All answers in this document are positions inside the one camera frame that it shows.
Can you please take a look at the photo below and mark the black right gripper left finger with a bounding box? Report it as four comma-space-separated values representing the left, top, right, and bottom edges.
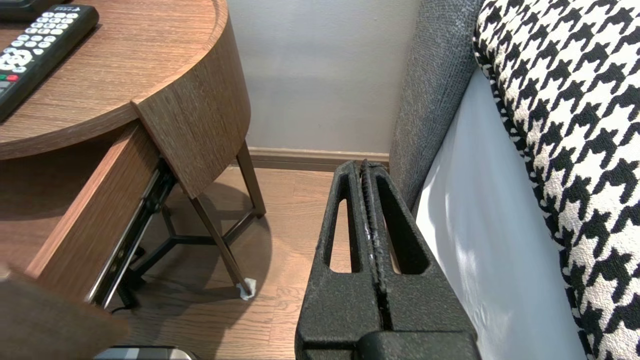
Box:
295, 160, 388, 360

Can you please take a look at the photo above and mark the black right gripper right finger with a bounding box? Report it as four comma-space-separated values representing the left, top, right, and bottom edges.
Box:
356, 160, 481, 360

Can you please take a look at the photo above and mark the black TV remote control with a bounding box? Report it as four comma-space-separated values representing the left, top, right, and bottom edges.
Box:
0, 4, 100, 123

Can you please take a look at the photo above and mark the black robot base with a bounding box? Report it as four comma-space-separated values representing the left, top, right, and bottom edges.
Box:
92, 345, 201, 360

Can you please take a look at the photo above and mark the white bed sheet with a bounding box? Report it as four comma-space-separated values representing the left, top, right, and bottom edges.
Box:
415, 67, 588, 360

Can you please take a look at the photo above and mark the grey skirting board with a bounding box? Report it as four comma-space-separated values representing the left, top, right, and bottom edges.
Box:
247, 146, 391, 173

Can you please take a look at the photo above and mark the grey upholstered headboard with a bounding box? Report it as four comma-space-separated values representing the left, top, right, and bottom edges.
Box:
389, 0, 486, 211

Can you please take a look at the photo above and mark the houndstooth black white pillow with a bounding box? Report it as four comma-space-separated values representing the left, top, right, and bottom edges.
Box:
472, 0, 640, 360

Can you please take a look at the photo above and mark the round wooden side table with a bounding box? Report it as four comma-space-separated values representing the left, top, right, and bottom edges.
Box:
0, 0, 267, 301

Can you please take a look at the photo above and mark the black and white desk telephone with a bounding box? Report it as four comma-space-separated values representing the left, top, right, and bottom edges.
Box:
0, 0, 73, 22

